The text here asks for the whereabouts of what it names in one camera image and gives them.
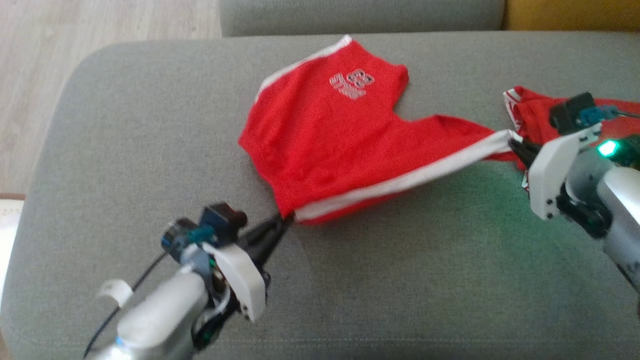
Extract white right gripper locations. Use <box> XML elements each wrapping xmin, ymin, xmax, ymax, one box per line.
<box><xmin>508</xmin><ymin>125</ymin><xmax>601</xmax><ymax>221</ymax></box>

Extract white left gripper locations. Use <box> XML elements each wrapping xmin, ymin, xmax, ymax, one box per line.
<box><xmin>200</xmin><ymin>213</ymin><xmax>294</xmax><ymax>323</ymax></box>

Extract red number 23 jersey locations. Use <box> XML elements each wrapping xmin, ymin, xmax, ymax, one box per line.
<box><xmin>502</xmin><ymin>86</ymin><xmax>640</xmax><ymax>188</ymax></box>

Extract red white-striped shorts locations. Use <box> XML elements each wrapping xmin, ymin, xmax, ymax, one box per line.
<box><xmin>238</xmin><ymin>35</ymin><xmax>521</xmax><ymax>225</ymax></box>

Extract large grey sofa seat cushion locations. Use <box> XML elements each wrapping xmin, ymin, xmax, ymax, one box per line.
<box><xmin>0</xmin><ymin>31</ymin><xmax>640</xmax><ymax>360</ymax></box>

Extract yellow sofa back cushion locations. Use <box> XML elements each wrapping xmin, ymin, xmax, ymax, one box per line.
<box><xmin>502</xmin><ymin>0</ymin><xmax>640</xmax><ymax>32</ymax></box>

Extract small grey sofa seat cushion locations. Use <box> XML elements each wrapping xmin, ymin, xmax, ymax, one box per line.
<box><xmin>220</xmin><ymin>0</ymin><xmax>506</xmax><ymax>37</ymax></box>

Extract light floor rug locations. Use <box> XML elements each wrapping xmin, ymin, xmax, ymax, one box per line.
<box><xmin>0</xmin><ymin>195</ymin><xmax>26</xmax><ymax>301</ymax></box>

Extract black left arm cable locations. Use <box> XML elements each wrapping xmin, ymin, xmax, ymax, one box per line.
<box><xmin>82</xmin><ymin>252</ymin><xmax>168</xmax><ymax>358</ymax></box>

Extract white cable strap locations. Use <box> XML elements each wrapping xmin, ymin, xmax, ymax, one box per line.
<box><xmin>97</xmin><ymin>279</ymin><xmax>133</xmax><ymax>308</ymax></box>

